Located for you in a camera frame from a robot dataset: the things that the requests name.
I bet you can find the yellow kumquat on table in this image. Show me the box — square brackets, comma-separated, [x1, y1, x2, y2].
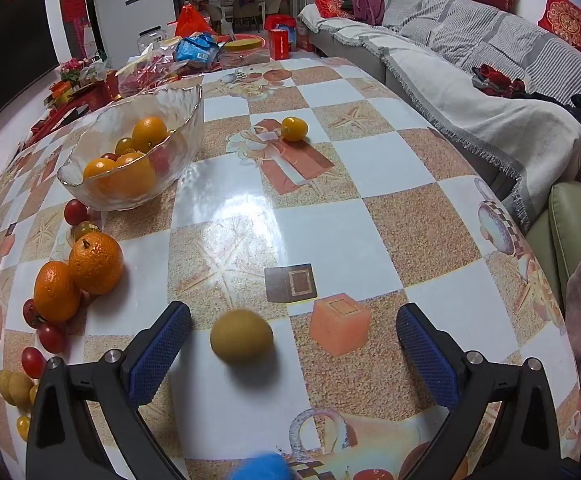
[281, 117, 309, 142]

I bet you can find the blue gloved hand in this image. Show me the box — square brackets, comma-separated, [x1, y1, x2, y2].
[226, 453, 295, 480]

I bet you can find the brown longan fruit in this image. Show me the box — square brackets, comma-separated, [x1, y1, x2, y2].
[210, 309, 274, 364]

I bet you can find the large orange near bowl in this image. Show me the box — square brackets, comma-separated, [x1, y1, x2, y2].
[68, 231, 123, 296]

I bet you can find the red gift box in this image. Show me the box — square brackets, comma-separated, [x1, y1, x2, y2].
[269, 28, 290, 61]

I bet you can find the glass fruit bowl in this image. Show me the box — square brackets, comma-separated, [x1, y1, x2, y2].
[57, 81, 204, 211]

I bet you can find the grey sofa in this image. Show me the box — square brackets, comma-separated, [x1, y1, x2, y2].
[299, 0, 581, 231]

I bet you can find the red cherry tomato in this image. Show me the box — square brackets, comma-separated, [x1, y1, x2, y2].
[64, 198, 89, 226]

